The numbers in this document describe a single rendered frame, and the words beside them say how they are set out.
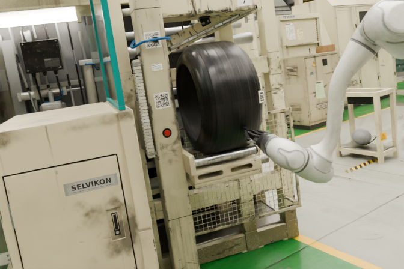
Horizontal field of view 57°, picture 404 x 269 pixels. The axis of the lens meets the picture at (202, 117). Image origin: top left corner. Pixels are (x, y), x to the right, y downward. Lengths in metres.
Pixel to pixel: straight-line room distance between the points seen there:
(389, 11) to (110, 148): 0.88
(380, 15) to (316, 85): 5.40
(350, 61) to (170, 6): 1.08
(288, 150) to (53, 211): 0.80
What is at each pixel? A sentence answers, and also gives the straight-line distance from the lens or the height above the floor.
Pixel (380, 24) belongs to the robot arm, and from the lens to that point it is 1.21.
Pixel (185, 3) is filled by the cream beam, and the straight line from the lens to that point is 2.15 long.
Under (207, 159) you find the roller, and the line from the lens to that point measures 1.83.
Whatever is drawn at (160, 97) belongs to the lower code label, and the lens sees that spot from 1.81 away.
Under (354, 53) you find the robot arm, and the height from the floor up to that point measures 1.33.
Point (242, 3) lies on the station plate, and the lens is 2.26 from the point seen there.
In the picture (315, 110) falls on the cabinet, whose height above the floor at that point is 0.31.
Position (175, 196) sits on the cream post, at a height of 0.74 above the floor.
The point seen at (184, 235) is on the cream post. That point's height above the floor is 0.52.
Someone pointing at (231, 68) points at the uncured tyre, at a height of 1.33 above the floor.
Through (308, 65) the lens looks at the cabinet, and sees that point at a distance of 6.45.
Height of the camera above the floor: 1.38
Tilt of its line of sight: 8 degrees down
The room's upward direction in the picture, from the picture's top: 8 degrees counter-clockwise
